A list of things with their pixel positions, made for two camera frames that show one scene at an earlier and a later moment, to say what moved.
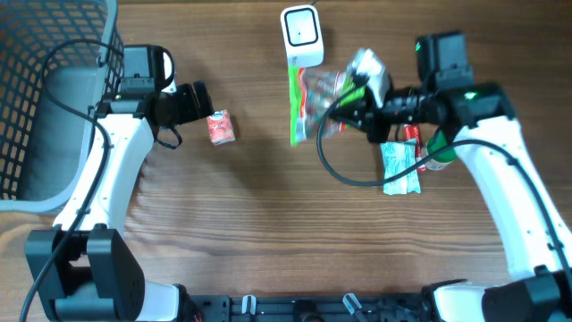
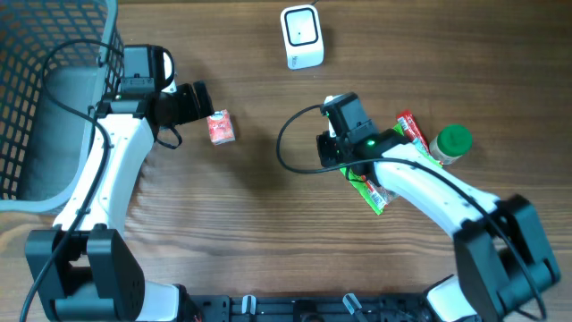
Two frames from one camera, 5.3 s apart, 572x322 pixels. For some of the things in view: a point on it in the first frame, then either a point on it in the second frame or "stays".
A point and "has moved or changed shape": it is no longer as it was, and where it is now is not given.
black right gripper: [375, 120] -> [324, 150]
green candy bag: [311, 92] -> [371, 190]
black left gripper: [199, 100] stays
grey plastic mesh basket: [44, 145] stays
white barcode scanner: [302, 34] stays
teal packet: [397, 156] has moved or changed shape
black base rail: [412, 307] stays
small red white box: [220, 128] stays
